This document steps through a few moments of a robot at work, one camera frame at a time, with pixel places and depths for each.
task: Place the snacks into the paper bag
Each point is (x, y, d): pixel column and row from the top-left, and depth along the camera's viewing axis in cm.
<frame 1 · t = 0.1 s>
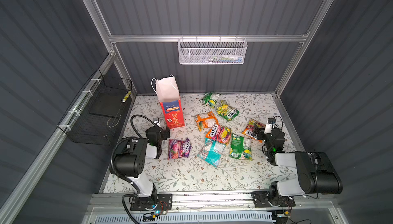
left hand: (160, 127, 96), fingers open
right hand: (265, 125, 90), fingers open
red and white paper bag: (167, 88, 102), point 18 cm above the table
small green snack bag: (210, 98, 114), point 5 cm above the table
green yellow Fox's candy bag: (224, 110, 107), point 5 cm above the table
orange snack bag: (205, 121, 102), point 4 cm above the table
pink yellow Fox's candy bag: (220, 134, 96), point 4 cm above the table
orange Fox's candy bag: (252, 128, 101), point 2 cm above the table
green Fox's candy bag: (240, 148, 91), point 3 cm above the table
teal white snack bag: (212, 151, 89), point 4 cm above the table
purple Fox's candy bag: (177, 149, 90), point 4 cm above the table

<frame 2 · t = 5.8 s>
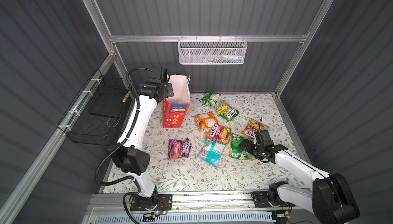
left hand: (169, 90, 78), fingers closed
right hand: (247, 147, 88), fingers open
red and white paper bag: (175, 108, 80), point 27 cm above the table
the other named things where they were.

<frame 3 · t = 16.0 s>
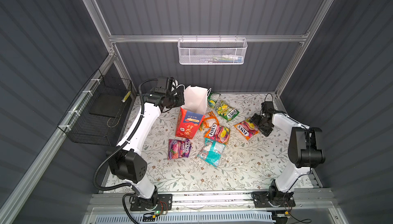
left hand: (186, 100, 79), fingers closed
right hand: (258, 125, 97), fingers open
red and white paper bag: (192, 113, 77), point 28 cm above the table
orange Fox's candy bag: (247, 129, 100), point 2 cm above the table
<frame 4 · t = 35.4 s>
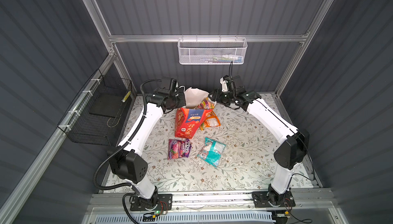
left hand: (185, 101, 79), fingers closed
right hand: (213, 95, 81), fingers open
pink yellow Fox's candy bag: (206, 104, 88), point 22 cm above the table
